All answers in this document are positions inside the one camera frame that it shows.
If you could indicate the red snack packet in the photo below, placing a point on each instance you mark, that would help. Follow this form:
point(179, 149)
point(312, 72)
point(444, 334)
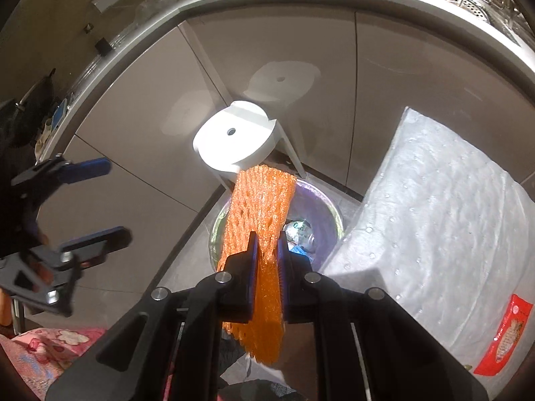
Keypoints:
point(501, 334)

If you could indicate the beige kitchen cabinet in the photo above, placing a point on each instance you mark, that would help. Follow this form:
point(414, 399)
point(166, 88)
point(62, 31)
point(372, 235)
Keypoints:
point(146, 112)

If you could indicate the pink floral printed cloth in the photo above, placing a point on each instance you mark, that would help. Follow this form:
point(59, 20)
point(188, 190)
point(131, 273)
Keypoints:
point(41, 351)

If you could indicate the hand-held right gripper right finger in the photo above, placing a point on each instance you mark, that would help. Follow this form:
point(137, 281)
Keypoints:
point(281, 267)

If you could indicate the black hanging pan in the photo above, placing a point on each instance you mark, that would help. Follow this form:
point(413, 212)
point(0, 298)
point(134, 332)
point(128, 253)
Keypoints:
point(37, 104)

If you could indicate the person's left hand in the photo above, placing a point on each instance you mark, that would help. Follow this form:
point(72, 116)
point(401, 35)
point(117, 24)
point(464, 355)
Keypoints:
point(44, 275)

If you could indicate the orange foam fruit net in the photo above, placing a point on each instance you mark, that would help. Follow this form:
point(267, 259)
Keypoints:
point(259, 200)

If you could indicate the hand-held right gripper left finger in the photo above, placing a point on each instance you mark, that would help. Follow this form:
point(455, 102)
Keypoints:
point(253, 259)

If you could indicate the white round stool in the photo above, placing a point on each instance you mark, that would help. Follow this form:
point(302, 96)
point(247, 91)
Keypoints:
point(234, 138)

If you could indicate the round metal trash bin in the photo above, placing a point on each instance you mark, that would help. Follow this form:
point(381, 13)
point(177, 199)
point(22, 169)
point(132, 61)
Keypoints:
point(322, 217)

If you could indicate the crumpled silver foil wrapper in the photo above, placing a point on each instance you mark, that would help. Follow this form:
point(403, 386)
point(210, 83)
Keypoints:
point(299, 232)

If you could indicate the metal sink strainer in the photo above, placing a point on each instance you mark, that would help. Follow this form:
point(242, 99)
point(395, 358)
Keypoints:
point(462, 4)

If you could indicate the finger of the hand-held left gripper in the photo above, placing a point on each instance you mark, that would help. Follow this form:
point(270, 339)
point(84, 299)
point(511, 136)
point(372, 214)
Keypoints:
point(87, 170)
point(96, 242)

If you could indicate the white dimpled padded mat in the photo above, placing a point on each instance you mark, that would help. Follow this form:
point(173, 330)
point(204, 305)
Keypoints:
point(439, 217)

